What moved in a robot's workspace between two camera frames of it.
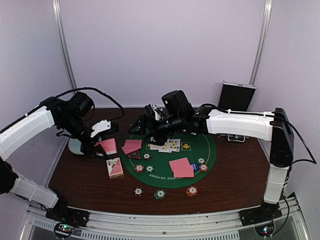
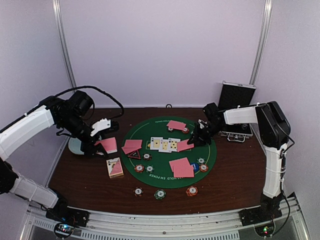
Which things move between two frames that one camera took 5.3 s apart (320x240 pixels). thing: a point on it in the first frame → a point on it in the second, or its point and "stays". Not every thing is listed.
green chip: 200,160 stays
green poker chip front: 159,194 stays
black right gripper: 143,119 → 199,136
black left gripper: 89,151 stays
